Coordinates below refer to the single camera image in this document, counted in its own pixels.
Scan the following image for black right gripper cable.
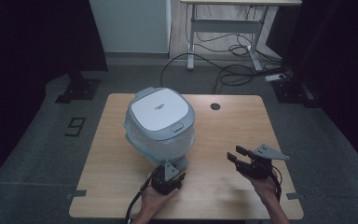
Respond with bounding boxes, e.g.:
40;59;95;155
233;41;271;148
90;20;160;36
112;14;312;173
270;166;283;203

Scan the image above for long black floor cable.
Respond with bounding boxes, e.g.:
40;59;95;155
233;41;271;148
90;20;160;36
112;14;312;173
159;51;223;89

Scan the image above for black stand base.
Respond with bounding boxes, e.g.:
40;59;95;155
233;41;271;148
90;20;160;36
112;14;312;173
55;72;102;105
271;77;321;108

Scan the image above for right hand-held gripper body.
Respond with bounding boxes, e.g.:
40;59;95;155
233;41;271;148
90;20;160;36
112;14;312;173
236;143;291;181

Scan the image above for person's left hand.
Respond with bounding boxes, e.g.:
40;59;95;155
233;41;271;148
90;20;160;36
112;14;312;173
139;182;180;217

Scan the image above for white standing desk frame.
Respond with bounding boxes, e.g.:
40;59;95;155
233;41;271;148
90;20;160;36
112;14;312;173
180;0;303;72

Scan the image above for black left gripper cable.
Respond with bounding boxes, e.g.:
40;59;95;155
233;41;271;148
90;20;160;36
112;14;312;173
124;175;154;224

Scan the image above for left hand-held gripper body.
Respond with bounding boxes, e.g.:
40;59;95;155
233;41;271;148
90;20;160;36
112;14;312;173
150;160;184;196

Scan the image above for coiled black floor cables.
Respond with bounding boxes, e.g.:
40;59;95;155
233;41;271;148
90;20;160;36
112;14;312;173
212;32;288;95

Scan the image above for dark curtain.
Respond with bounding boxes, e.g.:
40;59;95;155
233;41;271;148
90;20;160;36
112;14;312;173
266;0;358;178

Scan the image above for grey tape strip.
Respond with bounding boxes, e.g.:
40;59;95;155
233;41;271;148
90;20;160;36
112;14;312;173
65;189;88;201
285;192;308;201

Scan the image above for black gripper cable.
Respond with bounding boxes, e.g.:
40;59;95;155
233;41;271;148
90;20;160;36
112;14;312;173
270;166;283;203
124;175;154;224

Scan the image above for white power strip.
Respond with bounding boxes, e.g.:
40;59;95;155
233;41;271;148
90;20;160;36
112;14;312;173
264;73;287;83

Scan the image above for white cabinet panel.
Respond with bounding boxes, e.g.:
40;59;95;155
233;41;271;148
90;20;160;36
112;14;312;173
89;0;172;54

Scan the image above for person's right hand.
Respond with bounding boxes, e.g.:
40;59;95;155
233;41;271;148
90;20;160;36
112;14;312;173
241;169;282;204

